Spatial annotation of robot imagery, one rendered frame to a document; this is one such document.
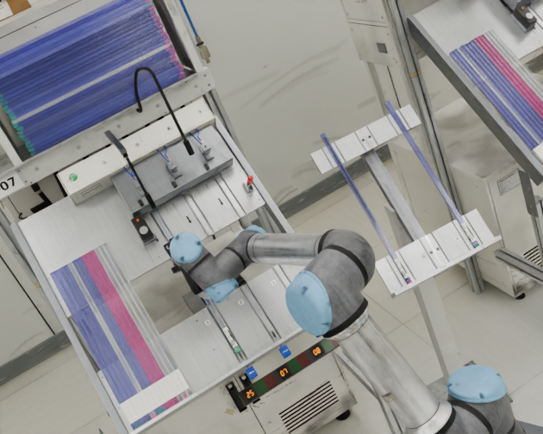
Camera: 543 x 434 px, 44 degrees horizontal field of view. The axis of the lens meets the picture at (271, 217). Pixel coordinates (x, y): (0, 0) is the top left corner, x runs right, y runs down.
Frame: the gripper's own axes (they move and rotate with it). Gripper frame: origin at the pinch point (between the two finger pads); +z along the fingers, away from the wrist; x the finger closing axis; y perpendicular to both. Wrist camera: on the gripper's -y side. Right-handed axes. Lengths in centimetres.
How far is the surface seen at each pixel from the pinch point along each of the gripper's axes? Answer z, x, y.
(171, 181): 0.4, -8.8, 23.7
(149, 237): -0.5, 5.1, 12.5
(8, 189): 3, 33, 45
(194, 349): -4.0, 10.1, -21.4
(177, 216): 4.3, -5.2, 14.4
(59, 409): 153, 78, -21
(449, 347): 23, -63, -67
